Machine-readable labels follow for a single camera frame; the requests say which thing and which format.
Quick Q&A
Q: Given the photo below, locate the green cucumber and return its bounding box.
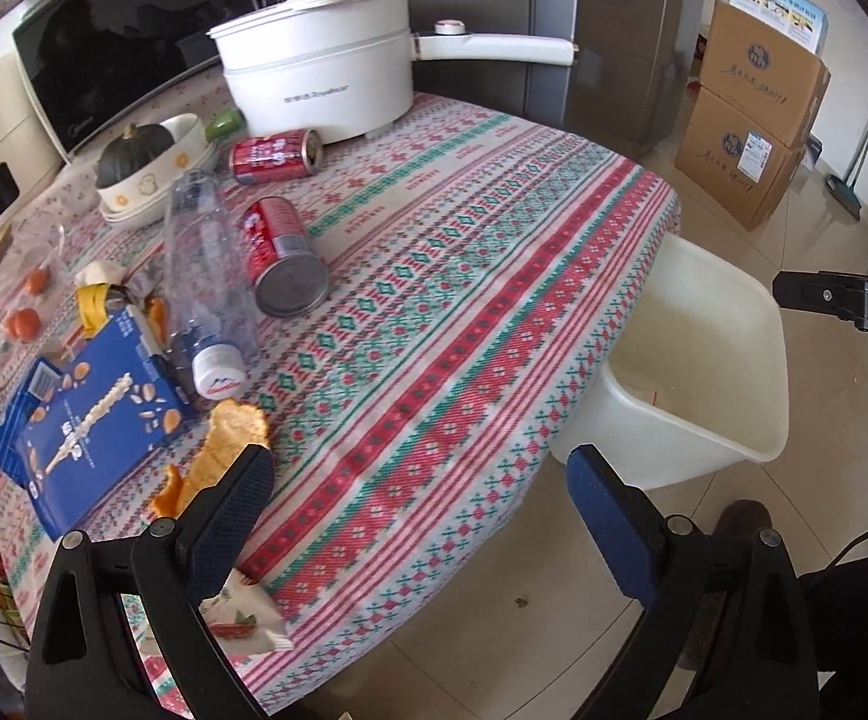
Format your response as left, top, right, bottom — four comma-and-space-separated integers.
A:
205, 109, 247, 143

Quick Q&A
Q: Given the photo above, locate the cardboard box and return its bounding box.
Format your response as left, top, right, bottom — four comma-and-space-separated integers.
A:
674, 86, 808, 231
693, 0, 833, 149

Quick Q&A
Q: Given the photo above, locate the blue and white leaflet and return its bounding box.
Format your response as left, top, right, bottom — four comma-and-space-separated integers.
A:
730, 0, 830, 55

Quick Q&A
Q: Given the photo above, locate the white electric pot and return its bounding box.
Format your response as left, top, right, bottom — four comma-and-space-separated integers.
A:
206, 0, 580, 146

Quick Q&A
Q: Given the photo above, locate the clear plastic bottle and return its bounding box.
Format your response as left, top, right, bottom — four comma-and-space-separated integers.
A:
163, 169, 259, 399

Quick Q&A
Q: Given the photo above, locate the red drink can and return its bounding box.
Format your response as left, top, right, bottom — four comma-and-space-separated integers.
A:
229, 128, 325, 185
243, 196, 331, 319

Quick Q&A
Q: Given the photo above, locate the green pumpkin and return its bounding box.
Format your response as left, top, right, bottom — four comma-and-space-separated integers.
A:
96, 124, 177, 189

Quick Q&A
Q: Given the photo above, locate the person's brown shoe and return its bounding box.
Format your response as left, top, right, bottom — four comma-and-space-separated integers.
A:
717, 502, 775, 567

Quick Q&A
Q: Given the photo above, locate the white flower-print bowl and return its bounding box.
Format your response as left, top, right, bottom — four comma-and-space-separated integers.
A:
96, 114, 207, 213

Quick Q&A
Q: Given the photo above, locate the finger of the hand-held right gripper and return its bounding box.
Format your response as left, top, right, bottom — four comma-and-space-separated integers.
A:
771, 270, 868, 335

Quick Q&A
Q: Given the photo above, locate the broom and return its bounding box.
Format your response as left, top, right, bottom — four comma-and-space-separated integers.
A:
826, 105, 868, 223

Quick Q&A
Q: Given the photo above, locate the person's dark trouser leg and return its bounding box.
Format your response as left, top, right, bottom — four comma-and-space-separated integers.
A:
798, 551, 868, 720

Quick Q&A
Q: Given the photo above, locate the white plastic bin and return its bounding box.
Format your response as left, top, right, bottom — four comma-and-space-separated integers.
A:
550, 236, 790, 493

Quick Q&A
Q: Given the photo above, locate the white crumpled tissue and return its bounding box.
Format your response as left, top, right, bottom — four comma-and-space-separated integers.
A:
76, 260, 130, 288

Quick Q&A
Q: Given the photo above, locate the black microwave oven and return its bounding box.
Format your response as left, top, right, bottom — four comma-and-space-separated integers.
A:
12, 0, 330, 164

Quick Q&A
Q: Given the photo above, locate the yellow wrapper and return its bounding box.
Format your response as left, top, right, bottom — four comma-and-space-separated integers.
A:
77, 283, 117, 339

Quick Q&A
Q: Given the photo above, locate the grey refrigerator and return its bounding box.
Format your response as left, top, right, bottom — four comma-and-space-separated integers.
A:
404, 0, 713, 160

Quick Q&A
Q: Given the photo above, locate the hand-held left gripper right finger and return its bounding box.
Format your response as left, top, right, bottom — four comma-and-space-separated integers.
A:
565, 444, 831, 720

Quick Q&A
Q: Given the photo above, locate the blue paper carton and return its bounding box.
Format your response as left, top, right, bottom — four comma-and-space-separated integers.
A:
14, 306, 204, 541

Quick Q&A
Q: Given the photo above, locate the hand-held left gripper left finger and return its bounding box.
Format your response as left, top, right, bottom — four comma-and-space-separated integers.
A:
25, 444, 277, 720

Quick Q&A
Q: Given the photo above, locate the printed paper packet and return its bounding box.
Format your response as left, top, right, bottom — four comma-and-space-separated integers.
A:
200, 568, 293, 655

